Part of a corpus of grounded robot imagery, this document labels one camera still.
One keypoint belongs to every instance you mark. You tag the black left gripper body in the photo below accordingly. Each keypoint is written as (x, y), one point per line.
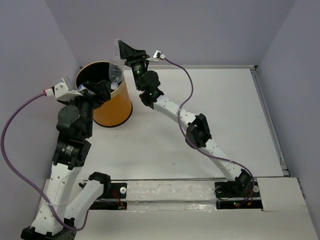
(87, 105)

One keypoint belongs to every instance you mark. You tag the clear plastic bottle blue cap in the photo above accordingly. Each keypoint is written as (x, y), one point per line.
(116, 67)

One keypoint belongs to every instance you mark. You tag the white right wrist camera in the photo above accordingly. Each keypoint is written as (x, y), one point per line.
(158, 55)

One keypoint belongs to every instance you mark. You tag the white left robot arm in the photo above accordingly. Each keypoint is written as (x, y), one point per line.
(58, 218)

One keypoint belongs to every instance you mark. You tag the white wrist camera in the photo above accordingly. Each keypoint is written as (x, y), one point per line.
(62, 90)
(158, 55)

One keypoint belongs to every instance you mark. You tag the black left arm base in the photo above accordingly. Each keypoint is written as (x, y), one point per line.
(114, 200)

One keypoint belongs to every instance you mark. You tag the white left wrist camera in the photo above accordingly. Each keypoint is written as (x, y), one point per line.
(62, 90)

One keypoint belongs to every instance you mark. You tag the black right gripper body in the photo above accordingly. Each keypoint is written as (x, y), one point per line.
(138, 68)

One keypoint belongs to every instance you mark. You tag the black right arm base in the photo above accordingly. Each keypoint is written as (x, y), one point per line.
(226, 199)

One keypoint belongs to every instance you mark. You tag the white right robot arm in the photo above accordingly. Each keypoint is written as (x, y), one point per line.
(194, 127)

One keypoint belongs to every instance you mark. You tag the orange cylindrical bin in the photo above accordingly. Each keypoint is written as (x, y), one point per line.
(119, 108)

